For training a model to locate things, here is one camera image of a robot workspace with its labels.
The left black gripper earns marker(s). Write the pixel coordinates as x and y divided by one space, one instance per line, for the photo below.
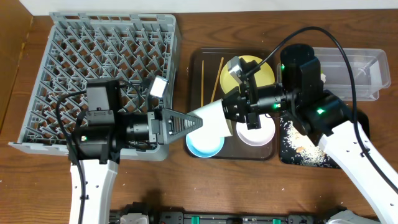
156 127

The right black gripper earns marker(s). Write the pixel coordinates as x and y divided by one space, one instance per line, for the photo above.
247 104

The white paper cup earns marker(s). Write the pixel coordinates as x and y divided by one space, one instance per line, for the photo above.
215 123

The white bowl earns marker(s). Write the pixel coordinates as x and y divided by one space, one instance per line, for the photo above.
257 137

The rice food scraps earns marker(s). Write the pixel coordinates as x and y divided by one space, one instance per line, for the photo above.
300 147

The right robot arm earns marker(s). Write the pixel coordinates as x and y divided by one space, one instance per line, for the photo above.
318 114

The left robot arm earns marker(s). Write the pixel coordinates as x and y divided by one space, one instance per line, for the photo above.
95 149

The black waste tray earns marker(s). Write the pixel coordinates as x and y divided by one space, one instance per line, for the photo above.
298 149

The clear plastic waste bin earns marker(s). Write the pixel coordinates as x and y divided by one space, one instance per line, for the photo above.
370 70

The light blue bowl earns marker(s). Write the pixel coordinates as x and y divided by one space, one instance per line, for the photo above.
204 147

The yellow round plate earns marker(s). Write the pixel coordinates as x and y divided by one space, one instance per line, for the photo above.
265 76

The dark brown serving tray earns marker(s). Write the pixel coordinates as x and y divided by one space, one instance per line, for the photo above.
209 80

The grey plastic dish rack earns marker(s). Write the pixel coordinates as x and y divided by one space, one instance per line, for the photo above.
134 48

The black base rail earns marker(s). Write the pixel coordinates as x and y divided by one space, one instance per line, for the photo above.
137 213

